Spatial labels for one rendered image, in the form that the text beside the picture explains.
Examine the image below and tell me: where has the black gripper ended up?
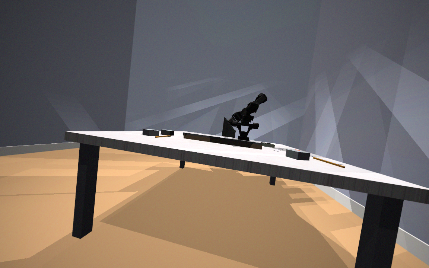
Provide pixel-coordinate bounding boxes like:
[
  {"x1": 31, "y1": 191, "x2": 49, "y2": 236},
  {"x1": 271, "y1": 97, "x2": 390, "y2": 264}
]
[{"x1": 232, "y1": 114, "x2": 259, "y2": 136}]

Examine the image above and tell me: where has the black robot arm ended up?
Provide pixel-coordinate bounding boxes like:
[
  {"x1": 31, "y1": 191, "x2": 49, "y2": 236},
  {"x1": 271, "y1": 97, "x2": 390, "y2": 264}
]
[{"x1": 227, "y1": 93, "x2": 267, "y2": 125}]

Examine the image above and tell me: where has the white rectangular floor panel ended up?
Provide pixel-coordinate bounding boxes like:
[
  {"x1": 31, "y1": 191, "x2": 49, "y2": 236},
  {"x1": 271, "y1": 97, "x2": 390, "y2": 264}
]
[{"x1": 183, "y1": 132, "x2": 263, "y2": 150}]

